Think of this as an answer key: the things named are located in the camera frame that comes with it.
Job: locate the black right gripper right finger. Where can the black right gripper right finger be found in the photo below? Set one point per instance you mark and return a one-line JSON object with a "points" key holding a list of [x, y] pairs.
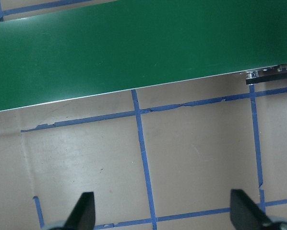
{"points": [[245, 214]]}

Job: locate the green conveyor belt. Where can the green conveyor belt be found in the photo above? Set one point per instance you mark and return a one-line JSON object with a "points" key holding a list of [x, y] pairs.
{"points": [[130, 44]]}

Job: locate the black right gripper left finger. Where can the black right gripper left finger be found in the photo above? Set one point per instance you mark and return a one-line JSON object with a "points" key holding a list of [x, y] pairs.
{"points": [[83, 215]]}

